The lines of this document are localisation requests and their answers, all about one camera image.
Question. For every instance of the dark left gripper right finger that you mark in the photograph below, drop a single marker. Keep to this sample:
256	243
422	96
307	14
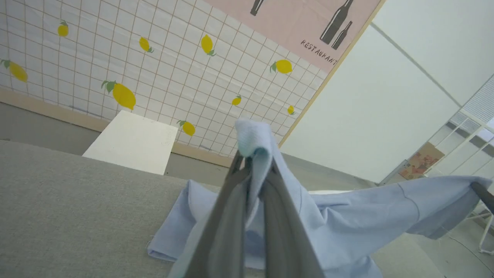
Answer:
285	239

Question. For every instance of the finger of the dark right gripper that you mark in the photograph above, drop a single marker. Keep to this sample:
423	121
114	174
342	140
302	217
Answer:
485	195

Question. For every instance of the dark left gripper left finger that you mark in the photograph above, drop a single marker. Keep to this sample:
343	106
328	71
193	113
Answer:
227	231

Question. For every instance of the light blue garment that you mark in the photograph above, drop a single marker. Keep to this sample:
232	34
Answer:
347	224

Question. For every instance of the white framed glass partition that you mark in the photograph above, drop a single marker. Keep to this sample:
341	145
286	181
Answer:
467	135

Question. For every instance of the brown cardboard picture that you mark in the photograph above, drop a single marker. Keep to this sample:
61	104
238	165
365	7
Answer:
420	162

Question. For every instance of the white rectangular box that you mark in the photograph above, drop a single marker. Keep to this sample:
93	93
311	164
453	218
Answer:
133	144

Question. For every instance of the lemon print partition panel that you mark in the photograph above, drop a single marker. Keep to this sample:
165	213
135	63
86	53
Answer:
173	77

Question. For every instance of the grey fabric sofa seat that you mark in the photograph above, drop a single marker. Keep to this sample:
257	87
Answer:
58	212

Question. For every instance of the pink restaurant bottle poster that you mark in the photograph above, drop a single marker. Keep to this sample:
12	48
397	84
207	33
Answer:
301	23

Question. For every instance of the white metal rack frame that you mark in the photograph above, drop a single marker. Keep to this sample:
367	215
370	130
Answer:
486	235

